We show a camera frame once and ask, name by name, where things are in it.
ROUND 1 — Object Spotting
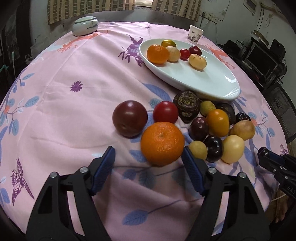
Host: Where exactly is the large orange mandarin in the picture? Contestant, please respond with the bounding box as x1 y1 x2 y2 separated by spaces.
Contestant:
147 44 170 65

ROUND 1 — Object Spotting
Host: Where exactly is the dark flat persimmon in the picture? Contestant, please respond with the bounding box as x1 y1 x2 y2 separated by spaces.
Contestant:
215 102 236 125

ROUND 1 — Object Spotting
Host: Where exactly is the right striped curtain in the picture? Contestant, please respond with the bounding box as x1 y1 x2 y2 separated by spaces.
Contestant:
151 0 202 22

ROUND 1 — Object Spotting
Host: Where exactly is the wall power strip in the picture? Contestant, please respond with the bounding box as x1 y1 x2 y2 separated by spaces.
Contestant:
203 12 219 24

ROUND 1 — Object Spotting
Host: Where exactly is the orange-yellow tomato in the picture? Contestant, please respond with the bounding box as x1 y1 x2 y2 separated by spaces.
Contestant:
206 109 230 138

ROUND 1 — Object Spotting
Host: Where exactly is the dark purple plum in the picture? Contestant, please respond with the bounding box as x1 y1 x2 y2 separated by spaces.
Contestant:
189 116 209 142

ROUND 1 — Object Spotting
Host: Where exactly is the dark brown mangosteen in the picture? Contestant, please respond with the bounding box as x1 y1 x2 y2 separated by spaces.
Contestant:
173 90 201 123

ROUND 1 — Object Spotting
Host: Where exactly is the patterned paper cup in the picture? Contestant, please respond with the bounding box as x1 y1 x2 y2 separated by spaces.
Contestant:
187 25 204 44

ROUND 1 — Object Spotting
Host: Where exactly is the black cherry fruit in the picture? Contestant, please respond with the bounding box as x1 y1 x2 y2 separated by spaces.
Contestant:
235 112 251 123

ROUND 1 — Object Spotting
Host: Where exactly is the large yellow-green citrus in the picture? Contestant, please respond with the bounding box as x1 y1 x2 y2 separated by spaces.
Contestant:
161 40 177 48

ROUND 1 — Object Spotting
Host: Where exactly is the striped pepino melon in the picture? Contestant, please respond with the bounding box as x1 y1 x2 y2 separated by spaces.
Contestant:
166 46 181 62

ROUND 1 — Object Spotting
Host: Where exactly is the white oval plate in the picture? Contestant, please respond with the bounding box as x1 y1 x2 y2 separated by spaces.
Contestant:
138 38 240 101

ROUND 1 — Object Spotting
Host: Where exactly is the person's left hand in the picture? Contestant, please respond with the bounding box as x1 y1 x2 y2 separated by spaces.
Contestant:
271 194 288 223

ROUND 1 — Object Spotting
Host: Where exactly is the white lidded ceramic jar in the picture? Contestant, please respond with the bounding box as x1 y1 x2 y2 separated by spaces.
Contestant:
72 16 99 36

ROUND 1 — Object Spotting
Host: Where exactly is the dark red plum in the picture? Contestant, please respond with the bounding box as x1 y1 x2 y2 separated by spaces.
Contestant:
189 46 202 56
112 100 148 138

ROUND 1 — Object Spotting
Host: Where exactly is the pale yellow round fruit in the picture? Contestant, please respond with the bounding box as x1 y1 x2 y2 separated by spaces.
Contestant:
221 135 245 164

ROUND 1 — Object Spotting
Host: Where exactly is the small olive-green fruit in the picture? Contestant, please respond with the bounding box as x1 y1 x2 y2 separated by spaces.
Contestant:
200 100 216 116

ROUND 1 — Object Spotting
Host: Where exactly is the pink floral tablecloth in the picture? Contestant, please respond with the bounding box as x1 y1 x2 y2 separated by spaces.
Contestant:
1 22 287 240

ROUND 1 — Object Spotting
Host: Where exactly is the striped curtain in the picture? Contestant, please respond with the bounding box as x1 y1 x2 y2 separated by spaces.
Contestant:
47 0 135 25
151 0 202 22

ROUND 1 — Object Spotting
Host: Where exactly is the yellow pear-like fruit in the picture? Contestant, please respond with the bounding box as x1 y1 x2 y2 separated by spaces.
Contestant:
229 120 255 141

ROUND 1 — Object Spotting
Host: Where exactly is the tan dimpled fruit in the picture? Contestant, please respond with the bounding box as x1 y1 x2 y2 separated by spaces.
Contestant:
189 54 207 70

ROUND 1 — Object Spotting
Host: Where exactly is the dark black plum centre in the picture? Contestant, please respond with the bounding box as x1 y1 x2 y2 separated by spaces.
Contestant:
204 136 223 163

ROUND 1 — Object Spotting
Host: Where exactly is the small red tomato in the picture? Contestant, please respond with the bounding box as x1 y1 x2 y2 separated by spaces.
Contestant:
180 48 191 61

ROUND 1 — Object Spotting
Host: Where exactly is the left striped curtain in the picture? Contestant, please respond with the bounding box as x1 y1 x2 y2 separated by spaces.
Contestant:
47 0 135 25

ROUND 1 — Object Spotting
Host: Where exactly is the computer monitor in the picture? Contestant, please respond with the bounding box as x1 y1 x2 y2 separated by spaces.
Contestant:
243 42 278 78

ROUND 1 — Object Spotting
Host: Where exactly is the black mesh chair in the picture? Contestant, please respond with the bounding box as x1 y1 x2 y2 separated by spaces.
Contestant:
263 83 296 144

